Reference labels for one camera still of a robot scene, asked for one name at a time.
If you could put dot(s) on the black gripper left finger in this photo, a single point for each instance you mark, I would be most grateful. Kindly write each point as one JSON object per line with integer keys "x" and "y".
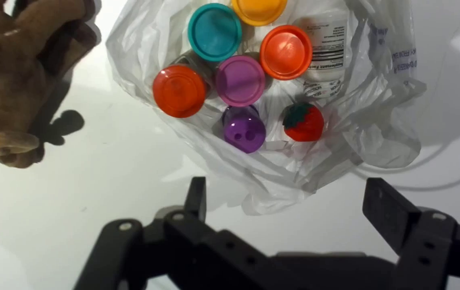
{"x": 175, "y": 251}

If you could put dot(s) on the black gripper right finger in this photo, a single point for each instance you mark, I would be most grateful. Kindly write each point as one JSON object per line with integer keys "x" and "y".
{"x": 433, "y": 251}

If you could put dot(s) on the purple lid dough tub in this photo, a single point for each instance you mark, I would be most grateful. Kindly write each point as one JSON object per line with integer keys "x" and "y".
{"x": 244, "y": 129}

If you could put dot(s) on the red cap spice jar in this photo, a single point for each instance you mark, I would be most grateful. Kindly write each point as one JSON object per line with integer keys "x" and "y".
{"x": 180, "y": 90}

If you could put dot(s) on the red lid dough tub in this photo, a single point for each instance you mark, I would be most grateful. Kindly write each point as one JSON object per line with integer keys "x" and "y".
{"x": 304, "y": 122}

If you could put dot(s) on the pink lid dough tub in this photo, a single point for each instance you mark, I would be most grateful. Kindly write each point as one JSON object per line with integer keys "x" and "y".
{"x": 240, "y": 81}

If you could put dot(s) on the teal lid dough tub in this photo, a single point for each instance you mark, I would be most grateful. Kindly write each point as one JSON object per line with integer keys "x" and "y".
{"x": 215, "y": 32}

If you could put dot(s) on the orange lid dough tub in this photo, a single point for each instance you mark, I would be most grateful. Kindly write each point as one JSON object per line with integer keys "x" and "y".
{"x": 286, "y": 52}

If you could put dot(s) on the brown plush animal toy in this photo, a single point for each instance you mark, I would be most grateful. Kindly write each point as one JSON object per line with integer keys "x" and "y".
{"x": 20, "y": 81}

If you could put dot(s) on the yellow lid dough tub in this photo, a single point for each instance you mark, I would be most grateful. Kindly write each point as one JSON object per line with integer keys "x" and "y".
{"x": 259, "y": 8}

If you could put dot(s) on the white plastic bag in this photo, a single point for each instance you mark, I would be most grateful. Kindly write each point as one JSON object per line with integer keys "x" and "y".
{"x": 369, "y": 106}

